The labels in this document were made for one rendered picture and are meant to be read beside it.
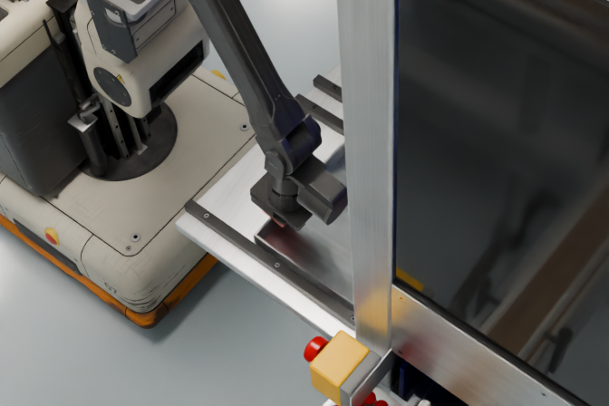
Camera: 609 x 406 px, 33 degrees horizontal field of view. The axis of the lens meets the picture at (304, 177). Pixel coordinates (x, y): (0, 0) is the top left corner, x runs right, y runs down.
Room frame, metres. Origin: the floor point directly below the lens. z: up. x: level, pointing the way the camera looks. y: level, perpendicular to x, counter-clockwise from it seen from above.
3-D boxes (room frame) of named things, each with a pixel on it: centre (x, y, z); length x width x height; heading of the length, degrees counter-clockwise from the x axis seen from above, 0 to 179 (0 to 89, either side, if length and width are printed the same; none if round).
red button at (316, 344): (0.64, 0.01, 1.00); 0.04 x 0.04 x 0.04; 45
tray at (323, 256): (0.86, -0.12, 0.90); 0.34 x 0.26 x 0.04; 45
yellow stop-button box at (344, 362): (0.60, -0.02, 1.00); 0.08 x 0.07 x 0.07; 45
